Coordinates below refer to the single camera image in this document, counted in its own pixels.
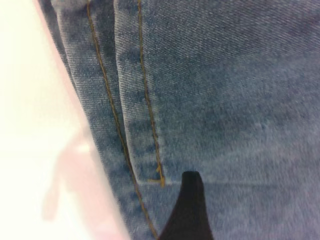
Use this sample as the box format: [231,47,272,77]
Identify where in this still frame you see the blue denim kids pants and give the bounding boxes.
[37,0,320,240]

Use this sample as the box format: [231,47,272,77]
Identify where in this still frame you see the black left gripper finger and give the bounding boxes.
[158,171,215,240]

